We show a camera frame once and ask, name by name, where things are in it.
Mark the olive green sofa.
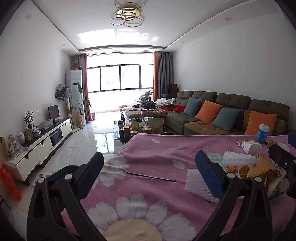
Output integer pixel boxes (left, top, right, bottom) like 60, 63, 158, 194
125, 90, 290, 137

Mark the tall plant yellow vase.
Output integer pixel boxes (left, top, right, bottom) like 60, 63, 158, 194
71, 81, 91, 129

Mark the small plant blue vase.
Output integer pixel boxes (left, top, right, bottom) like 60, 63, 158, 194
24, 111, 35, 129

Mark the black glass coffee table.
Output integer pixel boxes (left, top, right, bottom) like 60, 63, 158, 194
113, 118, 167, 154

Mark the white clothes pile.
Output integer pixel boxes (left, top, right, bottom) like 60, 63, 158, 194
155, 98, 176, 107

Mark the blue grey cushion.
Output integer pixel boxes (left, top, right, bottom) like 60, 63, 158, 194
184, 96, 202, 117
211, 107, 240, 132

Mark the blue white tub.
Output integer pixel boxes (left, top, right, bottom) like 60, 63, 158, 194
257, 124, 270, 144

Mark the teal plastic bin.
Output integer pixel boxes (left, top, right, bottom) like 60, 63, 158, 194
45, 164, 81, 214

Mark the floral covered standing fan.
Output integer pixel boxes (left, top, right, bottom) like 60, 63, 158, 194
55, 83, 74, 130

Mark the white bathroom scale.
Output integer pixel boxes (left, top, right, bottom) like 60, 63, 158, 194
31, 173, 47, 186

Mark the tall brown box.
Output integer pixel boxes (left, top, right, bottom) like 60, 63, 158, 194
0, 137, 11, 160

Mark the black monitor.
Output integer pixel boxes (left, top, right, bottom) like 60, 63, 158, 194
48, 105, 60, 123

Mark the white foam fruit net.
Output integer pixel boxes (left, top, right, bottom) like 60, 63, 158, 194
222, 151, 259, 167
184, 169, 220, 203

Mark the brown sofa throw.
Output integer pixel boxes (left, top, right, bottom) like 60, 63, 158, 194
184, 120, 245, 136

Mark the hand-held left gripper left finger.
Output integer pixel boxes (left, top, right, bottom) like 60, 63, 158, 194
26, 152, 109, 241

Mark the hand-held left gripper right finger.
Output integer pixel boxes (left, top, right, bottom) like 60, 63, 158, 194
192, 151, 273, 241

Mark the white paper cup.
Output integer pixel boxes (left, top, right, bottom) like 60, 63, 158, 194
242, 142, 263, 155

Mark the kraft snack pouch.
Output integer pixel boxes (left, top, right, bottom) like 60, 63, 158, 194
148, 118, 164, 134

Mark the brown snack wrapper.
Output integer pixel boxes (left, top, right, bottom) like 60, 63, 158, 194
247, 155, 284, 186

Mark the cluster of brown jars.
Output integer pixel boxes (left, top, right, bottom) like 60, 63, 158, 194
118, 118, 148, 142

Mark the white black TV cabinet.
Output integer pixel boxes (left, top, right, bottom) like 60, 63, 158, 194
5, 117, 73, 181

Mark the orange plastic bag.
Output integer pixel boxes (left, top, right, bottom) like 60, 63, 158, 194
0, 161, 22, 200

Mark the pink floral blanket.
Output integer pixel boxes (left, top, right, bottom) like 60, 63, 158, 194
61, 133, 296, 241

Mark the orange cushion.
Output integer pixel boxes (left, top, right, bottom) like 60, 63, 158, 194
195, 100, 223, 124
244, 110, 277, 136

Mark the black framed window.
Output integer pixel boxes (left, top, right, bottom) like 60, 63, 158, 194
87, 65, 154, 92

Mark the ring ceiling lamp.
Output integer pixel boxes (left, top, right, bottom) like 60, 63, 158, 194
110, 0, 147, 26

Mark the grey orange curtain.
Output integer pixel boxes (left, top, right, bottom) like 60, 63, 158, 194
153, 50, 174, 100
74, 53, 92, 123

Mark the white standing air conditioner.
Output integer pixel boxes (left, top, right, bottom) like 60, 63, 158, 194
65, 70, 83, 114

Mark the blue patterned bundle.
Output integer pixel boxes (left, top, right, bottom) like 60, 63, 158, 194
38, 119, 54, 130

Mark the clear glass ornament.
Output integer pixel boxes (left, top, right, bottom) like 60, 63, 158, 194
8, 134, 23, 159

